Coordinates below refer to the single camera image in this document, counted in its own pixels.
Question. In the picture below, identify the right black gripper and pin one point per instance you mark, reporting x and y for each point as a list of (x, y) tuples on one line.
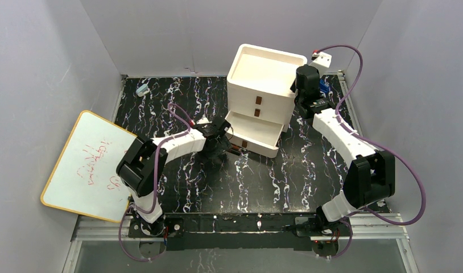
[(305, 89)]

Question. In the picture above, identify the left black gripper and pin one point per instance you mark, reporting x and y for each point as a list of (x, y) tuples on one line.
[(224, 147)]

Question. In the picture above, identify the white bottom pull-out drawer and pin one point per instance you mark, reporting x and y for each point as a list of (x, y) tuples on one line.
[(253, 134)]

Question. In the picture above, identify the white drawer organizer box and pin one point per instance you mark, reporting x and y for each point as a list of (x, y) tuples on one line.
[(259, 83)]

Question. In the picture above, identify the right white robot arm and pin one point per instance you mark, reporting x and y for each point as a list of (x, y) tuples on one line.
[(370, 175)]

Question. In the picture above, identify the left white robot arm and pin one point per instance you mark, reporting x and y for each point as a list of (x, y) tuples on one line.
[(142, 165)]

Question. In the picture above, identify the blue stapler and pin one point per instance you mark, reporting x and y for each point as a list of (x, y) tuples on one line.
[(324, 87)]

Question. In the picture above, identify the small white blue clip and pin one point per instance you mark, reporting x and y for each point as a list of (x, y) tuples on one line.
[(142, 90)]

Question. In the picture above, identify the yellow framed whiteboard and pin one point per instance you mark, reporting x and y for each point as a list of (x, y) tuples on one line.
[(84, 179)]

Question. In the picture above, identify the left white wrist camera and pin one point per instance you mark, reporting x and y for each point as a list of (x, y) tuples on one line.
[(202, 121)]

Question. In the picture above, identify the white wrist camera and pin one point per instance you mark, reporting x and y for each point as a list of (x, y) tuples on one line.
[(202, 121), (321, 61)]

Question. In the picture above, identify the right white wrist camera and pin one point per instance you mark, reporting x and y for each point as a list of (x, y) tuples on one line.
[(321, 61)]

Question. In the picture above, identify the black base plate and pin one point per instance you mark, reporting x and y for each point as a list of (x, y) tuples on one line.
[(190, 231)]

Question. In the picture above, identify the aluminium rail frame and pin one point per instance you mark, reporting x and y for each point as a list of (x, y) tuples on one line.
[(306, 173)]

